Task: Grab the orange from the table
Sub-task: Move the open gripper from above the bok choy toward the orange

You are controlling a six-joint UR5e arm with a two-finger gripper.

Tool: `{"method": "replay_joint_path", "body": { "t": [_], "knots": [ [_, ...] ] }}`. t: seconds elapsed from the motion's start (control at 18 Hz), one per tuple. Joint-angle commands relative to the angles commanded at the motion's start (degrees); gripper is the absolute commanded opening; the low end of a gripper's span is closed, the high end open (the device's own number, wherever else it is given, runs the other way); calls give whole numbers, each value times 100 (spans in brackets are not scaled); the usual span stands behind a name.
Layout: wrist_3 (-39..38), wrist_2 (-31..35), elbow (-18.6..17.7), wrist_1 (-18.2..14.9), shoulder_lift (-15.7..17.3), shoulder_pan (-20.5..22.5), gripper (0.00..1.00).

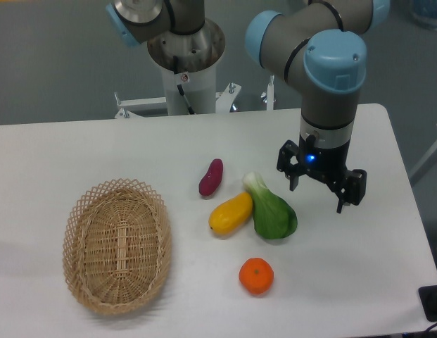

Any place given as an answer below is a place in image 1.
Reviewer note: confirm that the woven wicker basket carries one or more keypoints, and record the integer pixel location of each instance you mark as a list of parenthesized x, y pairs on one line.
[(117, 247)]

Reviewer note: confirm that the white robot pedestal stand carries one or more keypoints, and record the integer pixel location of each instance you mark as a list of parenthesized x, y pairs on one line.
[(185, 94)]

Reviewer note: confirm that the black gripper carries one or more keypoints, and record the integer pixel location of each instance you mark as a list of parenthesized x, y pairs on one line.
[(325, 165)]

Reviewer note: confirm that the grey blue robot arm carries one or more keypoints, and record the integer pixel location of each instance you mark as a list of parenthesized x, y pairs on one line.
[(318, 51)]

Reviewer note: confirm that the black device at table edge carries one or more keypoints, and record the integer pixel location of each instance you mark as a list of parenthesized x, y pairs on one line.
[(428, 298)]

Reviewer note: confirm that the blue object top right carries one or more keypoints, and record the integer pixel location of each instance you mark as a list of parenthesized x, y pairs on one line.
[(424, 13)]

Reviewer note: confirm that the yellow mango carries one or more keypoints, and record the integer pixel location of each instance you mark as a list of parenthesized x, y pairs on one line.
[(231, 214)]

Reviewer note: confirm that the white frame right edge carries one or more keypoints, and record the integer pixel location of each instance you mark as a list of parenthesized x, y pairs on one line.
[(424, 164)]

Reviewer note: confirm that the purple sweet potato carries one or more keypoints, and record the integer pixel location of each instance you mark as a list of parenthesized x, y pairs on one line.
[(210, 182)]

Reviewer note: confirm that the orange mandarin fruit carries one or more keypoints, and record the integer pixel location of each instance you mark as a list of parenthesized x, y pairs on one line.
[(256, 276)]

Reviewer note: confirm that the green bok choy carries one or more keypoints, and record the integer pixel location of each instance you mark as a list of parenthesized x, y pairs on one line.
[(273, 217)]

